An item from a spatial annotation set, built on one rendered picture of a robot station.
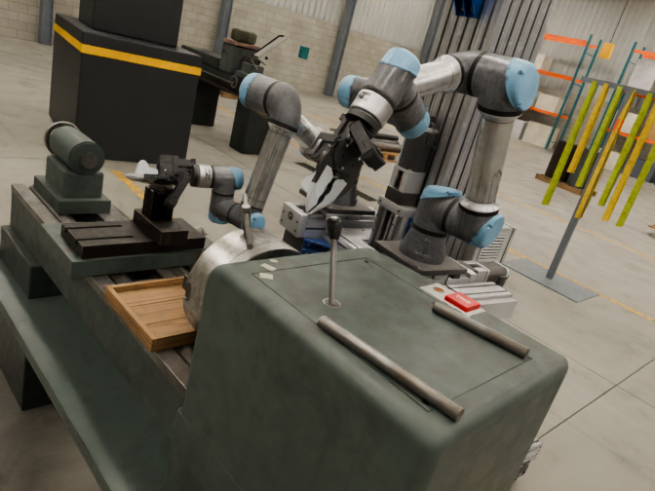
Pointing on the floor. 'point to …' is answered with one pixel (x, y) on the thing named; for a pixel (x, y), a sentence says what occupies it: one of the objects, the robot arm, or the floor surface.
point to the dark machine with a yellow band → (125, 78)
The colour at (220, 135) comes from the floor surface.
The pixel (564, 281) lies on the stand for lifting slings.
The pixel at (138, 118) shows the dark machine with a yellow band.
